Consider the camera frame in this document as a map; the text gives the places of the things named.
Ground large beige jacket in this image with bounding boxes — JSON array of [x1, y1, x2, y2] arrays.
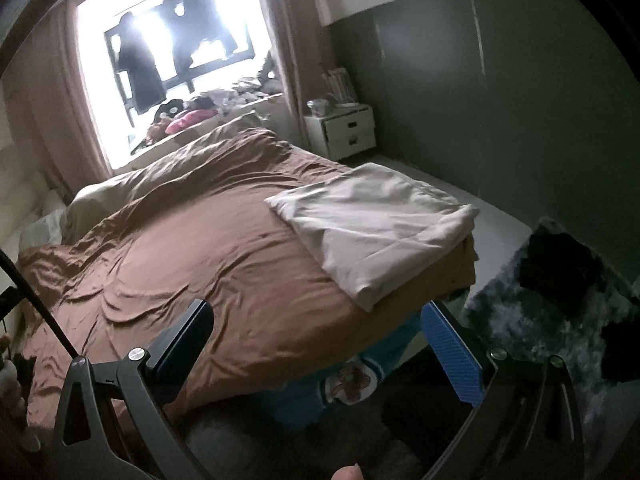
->
[[265, 162, 478, 312]]

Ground dark clothes hanging at window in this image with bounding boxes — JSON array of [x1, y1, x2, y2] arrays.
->
[[103, 0, 255, 117]]

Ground person's left hand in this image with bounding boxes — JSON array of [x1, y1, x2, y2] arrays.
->
[[1, 334, 26, 441]]

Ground person's right thumb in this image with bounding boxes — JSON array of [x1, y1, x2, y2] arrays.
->
[[331, 464, 363, 480]]

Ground dark shaggy rug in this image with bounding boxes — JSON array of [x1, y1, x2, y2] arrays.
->
[[461, 219, 639, 479]]

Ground teal cartoon bed skirt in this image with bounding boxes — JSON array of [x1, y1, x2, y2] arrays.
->
[[258, 313, 422, 431]]

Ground brown bed sheet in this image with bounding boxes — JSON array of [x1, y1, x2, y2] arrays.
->
[[18, 129, 476, 417]]

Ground beige duvet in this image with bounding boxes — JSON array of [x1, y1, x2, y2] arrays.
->
[[62, 110, 268, 245]]

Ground pink curtain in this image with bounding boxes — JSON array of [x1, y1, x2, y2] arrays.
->
[[1, 0, 113, 197]]

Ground white nightstand with drawers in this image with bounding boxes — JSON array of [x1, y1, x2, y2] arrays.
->
[[304, 104, 376, 162]]

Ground metal cup on nightstand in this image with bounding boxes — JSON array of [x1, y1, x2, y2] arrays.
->
[[307, 99, 331, 117]]

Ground black cable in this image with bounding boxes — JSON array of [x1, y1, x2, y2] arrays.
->
[[0, 248, 82, 361]]

